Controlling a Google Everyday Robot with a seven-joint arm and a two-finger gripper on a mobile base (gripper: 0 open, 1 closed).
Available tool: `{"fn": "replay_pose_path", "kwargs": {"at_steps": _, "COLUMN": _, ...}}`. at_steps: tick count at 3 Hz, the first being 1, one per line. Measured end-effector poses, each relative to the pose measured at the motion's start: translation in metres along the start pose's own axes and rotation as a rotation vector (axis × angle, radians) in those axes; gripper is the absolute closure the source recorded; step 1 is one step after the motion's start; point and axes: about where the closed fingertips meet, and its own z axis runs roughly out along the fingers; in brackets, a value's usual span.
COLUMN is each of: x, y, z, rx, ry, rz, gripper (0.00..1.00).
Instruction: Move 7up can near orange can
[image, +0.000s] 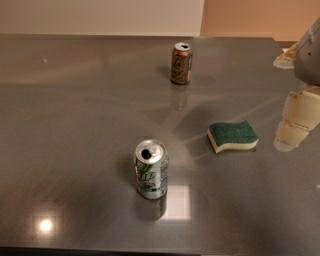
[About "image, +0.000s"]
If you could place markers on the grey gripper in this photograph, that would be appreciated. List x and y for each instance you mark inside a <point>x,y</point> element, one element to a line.
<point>310,56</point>

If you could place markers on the green white 7up can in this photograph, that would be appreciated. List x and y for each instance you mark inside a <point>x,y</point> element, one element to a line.
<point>151,162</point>

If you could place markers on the orange brown soda can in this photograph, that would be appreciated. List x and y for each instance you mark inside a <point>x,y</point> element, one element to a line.
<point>181,63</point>

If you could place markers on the green yellow sponge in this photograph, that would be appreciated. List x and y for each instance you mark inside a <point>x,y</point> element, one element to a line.
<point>232,136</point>

